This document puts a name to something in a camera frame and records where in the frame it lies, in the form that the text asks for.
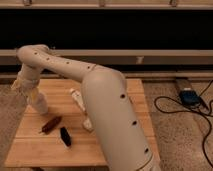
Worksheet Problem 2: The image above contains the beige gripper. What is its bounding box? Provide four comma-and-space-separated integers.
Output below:
11, 64, 42, 104

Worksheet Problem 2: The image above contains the black eraser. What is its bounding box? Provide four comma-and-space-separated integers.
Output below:
60, 127, 71, 146

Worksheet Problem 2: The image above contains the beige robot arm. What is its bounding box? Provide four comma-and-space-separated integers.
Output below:
12, 44, 161, 171

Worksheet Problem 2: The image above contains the white ceramic cup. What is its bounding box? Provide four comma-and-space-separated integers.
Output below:
32, 93, 48, 115

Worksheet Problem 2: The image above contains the brown chocolate bar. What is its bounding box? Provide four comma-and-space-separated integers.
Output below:
41, 116, 62, 134

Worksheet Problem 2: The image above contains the wooden board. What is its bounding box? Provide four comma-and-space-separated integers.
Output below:
4, 78, 160, 168

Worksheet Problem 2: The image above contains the blue power adapter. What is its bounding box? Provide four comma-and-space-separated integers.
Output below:
179, 89, 200, 106

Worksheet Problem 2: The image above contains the black cable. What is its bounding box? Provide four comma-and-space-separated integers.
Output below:
153, 79, 213, 168

